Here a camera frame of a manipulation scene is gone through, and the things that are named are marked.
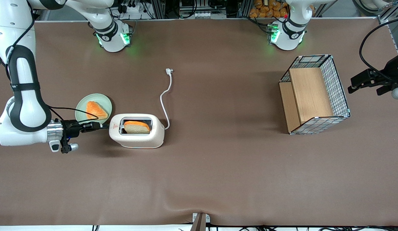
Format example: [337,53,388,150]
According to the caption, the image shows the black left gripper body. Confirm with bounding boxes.
[376,53,398,96]

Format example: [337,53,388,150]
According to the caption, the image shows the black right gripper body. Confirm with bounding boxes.
[62,119,85,137]

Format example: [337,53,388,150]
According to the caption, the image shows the white two-slot toaster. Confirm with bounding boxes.
[109,114,165,149]

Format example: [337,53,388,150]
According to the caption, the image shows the orange triangular pastry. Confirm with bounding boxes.
[86,101,109,121]

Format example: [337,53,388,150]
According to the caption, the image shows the pale green round plate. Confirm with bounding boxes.
[75,93,112,125]

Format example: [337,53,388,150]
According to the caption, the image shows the bread slice with orange crust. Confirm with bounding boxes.
[123,120,151,134]

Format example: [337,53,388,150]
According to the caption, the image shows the wooden stepped shelf insert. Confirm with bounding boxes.
[279,67,334,133]

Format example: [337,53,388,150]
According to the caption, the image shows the bag of orange buns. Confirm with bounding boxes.
[249,0,289,18]

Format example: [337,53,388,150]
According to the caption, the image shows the white power strip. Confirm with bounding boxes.
[112,0,151,14]

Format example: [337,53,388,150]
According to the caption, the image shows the brown table cloth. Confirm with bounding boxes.
[0,18,398,227]

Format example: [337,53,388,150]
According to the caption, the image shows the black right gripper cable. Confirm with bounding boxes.
[5,10,100,125]

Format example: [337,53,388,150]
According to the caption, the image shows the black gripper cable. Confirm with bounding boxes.
[5,10,100,125]
[359,17,398,81]

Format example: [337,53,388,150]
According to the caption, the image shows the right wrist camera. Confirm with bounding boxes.
[49,140,79,154]

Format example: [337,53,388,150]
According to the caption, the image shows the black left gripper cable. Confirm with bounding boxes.
[359,17,398,81]

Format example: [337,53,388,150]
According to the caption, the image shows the wire grid basket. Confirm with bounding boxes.
[279,55,351,135]

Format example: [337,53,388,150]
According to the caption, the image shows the aluminium frame profile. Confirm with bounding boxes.
[377,0,398,53]

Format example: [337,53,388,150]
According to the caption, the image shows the white toaster cord with plug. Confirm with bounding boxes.
[160,68,174,130]

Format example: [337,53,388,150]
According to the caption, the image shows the metal bracket with brown post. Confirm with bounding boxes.
[190,212,211,231]

